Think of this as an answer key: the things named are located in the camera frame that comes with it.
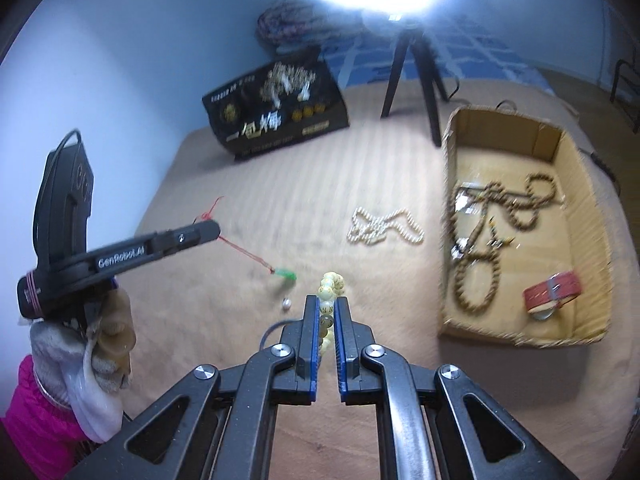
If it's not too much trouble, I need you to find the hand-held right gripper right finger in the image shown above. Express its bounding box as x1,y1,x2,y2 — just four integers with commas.
336,296,576,480

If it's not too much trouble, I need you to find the coiled braided rope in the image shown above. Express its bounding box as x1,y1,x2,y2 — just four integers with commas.
255,1,327,54

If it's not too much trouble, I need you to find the brown wooden bead necklace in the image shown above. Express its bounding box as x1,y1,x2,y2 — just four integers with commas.
447,172,561,317

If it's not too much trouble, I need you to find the tan striped blanket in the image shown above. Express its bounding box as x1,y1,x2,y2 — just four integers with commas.
119,77,640,480

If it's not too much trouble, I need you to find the blue plaid blanket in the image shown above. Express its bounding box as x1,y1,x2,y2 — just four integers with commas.
319,9,557,97

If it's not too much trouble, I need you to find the black metal rack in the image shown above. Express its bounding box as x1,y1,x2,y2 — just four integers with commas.
610,58,640,135

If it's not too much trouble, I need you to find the thin black cable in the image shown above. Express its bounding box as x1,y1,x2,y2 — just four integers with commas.
258,322,287,354

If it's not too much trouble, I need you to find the black tripod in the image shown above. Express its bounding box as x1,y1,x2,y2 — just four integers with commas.
379,19,450,149

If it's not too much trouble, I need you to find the person's left forearm pink sleeve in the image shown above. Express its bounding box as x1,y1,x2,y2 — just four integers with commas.
0,354,103,480

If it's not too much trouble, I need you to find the red cord green pendant necklace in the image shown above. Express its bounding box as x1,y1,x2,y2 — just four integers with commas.
192,197,299,284

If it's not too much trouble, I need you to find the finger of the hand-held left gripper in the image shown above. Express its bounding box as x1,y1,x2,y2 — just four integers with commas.
47,219,222,311

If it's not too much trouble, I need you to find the white pearl necklace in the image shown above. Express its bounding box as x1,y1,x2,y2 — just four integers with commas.
346,206,426,248

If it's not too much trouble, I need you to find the red strap wristwatch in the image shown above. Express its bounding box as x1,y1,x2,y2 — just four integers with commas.
522,269,584,322

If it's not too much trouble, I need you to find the black printed carton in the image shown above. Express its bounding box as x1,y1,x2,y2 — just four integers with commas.
201,54,350,163

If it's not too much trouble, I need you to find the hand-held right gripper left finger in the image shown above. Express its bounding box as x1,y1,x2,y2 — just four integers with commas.
65,295,321,480

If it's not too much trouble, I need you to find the person's left hand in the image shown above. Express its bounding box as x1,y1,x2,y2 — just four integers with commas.
29,290,137,443

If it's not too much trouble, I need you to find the cardboard box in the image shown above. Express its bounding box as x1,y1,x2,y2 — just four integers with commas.
438,105,615,349

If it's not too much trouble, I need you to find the black cord bead necklace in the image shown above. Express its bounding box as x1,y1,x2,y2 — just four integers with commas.
452,215,519,261

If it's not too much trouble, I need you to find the yellow bead bracelet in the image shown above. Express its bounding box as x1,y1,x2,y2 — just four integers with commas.
316,271,346,357

